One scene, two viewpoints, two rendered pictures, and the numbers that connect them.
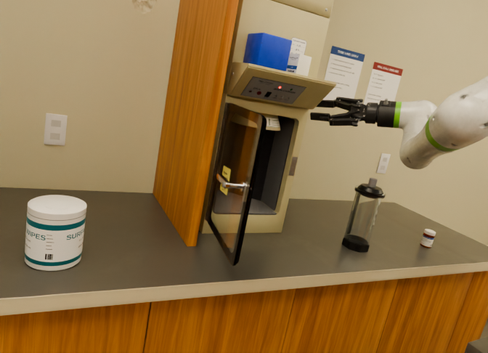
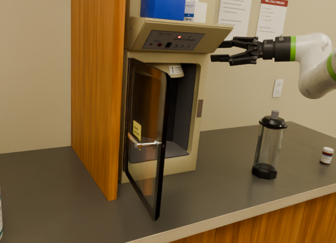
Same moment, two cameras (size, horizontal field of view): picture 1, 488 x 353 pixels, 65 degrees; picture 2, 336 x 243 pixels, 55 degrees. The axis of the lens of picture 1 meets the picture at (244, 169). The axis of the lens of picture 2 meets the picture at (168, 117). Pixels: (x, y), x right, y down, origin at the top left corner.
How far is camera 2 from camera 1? 0.17 m
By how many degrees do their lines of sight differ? 5
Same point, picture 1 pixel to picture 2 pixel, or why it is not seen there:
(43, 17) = not seen: outside the picture
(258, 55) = (154, 8)
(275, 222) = (189, 162)
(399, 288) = (307, 207)
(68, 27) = not seen: outside the picture
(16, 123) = not seen: outside the picture
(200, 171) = (111, 129)
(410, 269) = (316, 190)
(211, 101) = (113, 60)
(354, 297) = (268, 223)
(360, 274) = (273, 203)
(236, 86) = (136, 41)
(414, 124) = (310, 57)
